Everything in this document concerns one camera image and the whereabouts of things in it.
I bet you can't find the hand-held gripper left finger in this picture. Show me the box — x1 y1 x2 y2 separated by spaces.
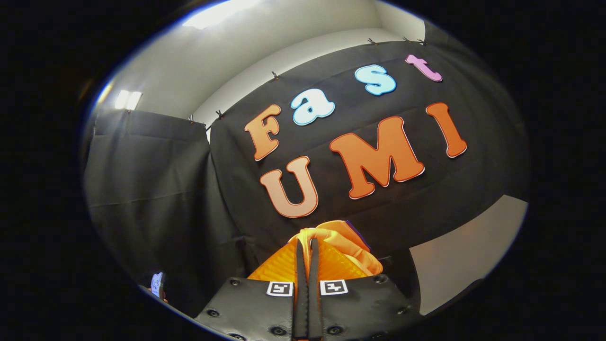
195 238 309 341

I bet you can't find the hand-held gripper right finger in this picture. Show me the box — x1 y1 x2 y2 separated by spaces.
308 238 422 341

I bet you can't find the yellow polo shirt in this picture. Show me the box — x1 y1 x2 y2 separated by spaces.
286 220 384 280

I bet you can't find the small lit screen device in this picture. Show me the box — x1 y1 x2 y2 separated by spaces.
150 271 167 303

